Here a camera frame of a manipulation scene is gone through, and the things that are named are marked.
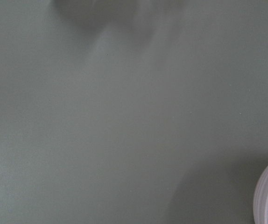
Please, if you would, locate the pink bowl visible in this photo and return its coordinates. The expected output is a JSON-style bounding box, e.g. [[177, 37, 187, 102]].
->
[[253, 166, 268, 224]]

